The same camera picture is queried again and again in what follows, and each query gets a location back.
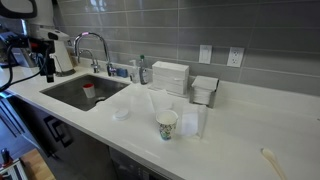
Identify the patterned paper cup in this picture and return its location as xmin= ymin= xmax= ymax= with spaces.
xmin=156 ymin=110 xmax=178 ymax=140

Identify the blue sponge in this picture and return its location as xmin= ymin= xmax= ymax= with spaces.
xmin=116 ymin=68 xmax=128 ymax=78

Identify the tall chrome kitchen faucet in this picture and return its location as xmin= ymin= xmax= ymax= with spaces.
xmin=74 ymin=32 xmax=116 ymax=76

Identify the stainless steel sink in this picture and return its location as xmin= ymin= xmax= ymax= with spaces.
xmin=42 ymin=75 xmax=128 ymax=111

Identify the white napkin on counter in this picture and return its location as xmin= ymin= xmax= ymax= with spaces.
xmin=149 ymin=90 xmax=173 ymax=112

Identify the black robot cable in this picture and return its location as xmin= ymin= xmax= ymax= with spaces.
xmin=0 ymin=43 xmax=51 ymax=93

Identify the white light switch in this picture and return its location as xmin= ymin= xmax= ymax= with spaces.
xmin=199 ymin=45 xmax=212 ymax=64

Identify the wooden spoon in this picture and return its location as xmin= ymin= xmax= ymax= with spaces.
xmin=261 ymin=148 xmax=287 ymax=180

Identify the dark cabinet with handle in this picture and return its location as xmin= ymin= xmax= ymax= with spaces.
xmin=9 ymin=97 xmax=117 ymax=180

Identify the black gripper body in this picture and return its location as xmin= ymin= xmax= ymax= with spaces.
xmin=29 ymin=38 xmax=55 ymax=75

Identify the white plastic cup lid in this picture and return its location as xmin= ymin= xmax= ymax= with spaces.
xmin=113 ymin=108 xmax=130 ymax=121

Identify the paper towel roll on stand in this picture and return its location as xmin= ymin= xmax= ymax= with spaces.
xmin=48 ymin=30 xmax=75 ymax=77

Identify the white cup with red interior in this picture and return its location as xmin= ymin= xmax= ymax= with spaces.
xmin=83 ymin=83 xmax=95 ymax=98

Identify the white paper towel box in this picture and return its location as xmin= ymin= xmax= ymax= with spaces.
xmin=152 ymin=61 xmax=189 ymax=95

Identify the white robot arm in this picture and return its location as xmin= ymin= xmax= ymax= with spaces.
xmin=0 ymin=0 xmax=74 ymax=83

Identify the small chrome water tap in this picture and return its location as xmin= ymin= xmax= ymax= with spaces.
xmin=79 ymin=50 xmax=100 ymax=73

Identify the white wall outlet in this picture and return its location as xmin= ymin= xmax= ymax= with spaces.
xmin=227 ymin=47 xmax=244 ymax=67

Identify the clear soap dispenser bottle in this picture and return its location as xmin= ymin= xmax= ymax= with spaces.
xmin=130 ymin=60 xmax=140 ymax=83

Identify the dishwasher front panel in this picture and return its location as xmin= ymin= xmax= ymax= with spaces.
xmin=109 ymin=147 xmax=170 ymax=180

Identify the green cap dish soap bottle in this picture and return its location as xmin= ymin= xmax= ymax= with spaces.
xmin=139 ymin=55 xmax=148 ymax=85

